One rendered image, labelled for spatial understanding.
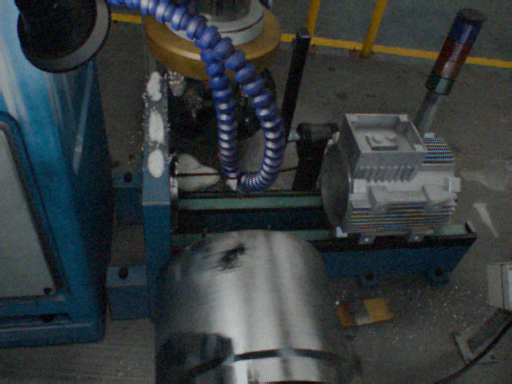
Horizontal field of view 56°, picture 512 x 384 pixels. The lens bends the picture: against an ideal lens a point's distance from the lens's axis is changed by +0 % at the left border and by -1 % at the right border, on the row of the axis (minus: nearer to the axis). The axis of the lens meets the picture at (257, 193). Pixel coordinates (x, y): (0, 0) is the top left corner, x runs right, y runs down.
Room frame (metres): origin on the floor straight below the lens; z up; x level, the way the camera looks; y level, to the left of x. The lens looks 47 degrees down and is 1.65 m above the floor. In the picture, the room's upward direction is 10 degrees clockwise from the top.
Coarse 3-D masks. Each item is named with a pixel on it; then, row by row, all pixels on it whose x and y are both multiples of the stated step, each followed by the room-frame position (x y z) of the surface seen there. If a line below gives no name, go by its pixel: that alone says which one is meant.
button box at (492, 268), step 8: (488, 264) 0.50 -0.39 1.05; (496, 264) 0.49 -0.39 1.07; (504, 264) 0.48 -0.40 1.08; (488, 272) 0.49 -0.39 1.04; (496, 272) 0.48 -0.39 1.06; (504, 272) 0.47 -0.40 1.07; (488, 280) 0.48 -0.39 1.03; (496, 280) 0.47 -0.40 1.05; (504, 280) 0.46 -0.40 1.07; (488, 288) 0.47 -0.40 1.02; (496, 288) 0.46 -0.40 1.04; (504, 288) 0.45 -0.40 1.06; (488, 296) 0.46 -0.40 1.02; (496, 296) 0.45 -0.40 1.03; (504, 296) 0.44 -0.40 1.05; (496, 304) 0.44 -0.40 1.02; (504, 304) 0.43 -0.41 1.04
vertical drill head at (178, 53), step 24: (216, 0) 0.54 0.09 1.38; (240, 0) 0.56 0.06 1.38; (144, 24) 0.55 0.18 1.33; (168, 24) 0.54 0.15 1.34; (216, 24) 0.54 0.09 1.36; (240, 24) 0.55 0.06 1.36; (264, 24) 0.60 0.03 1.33; (168, 48) 0.51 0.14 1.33; (192, 48) 0.51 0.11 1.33; (240, 48) 0.53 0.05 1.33; (264, 48) 0.54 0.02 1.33; (168, 72) 0.53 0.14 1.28; (192, 72) 0.50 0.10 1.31
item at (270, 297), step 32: (192, 256) 0.35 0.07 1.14; (224, 256) 0.34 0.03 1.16; (256, 256) 0.35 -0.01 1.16; (288, 256) 0.36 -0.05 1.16; (320, 256) 0.41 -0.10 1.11; (160, 288) 0.33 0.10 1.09; (192, 288) 0.30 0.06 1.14; (224, 288) 0.30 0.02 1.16; (256, 288) 0.30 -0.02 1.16; (288, 288) 0.31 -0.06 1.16; (320, 288) 0.34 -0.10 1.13; (160, 320) 0.28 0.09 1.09; (192, 320) 0.26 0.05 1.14; (224, 320) 0.26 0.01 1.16; (256, 320) 0.26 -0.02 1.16; (288, 320) 0.27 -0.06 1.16; (320, 320) 0.29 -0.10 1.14; (160, 352) 0.24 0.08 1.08; (192, 352) 0.23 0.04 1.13; (224, 352) 0.22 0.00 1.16; (256, 352) 0.23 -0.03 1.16; (288, 352) 0.24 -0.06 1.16; (320, 352) 0.25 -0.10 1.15
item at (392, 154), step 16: (352, 128) 0.66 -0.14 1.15; (368, 128) 0.71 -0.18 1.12; (384, 128) 0.72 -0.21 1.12; (400, 128) 0.71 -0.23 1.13; (352, 144) 0.64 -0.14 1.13; (368, 144) 0.66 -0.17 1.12; (384, 144) 0.66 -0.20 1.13; (400, 144) 0.68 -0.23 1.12; (416, 144) 0.67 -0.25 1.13; (352, 160) 0.62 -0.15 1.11; (368, 160) 0.61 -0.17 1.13; (384, 160) 0.62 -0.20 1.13; (400, 160) 0.62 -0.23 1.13; (416, 160) 0.63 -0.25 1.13; (352, 176) 0.60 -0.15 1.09; (368, 176) 0.61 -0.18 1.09; (384, 176) 0.62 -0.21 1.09; (400, 176) 0.63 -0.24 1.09
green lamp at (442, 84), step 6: (432, 72) 1.03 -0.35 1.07; (432, 78) 1.02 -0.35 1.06; (438, 78) 1.01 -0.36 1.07; (444, 78) 1.00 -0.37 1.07; (450, 78) 1.00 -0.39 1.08; (426, 84) 1.03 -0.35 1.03; (432, 84) 1.01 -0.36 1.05; (438, 84) 1.00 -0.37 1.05; (444, 84) 1.00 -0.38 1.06; (450, 84) 1.01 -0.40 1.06; (432, 90) 1.01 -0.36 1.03; (438, 90) 1.00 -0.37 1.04; (444, 90) 1.00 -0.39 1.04
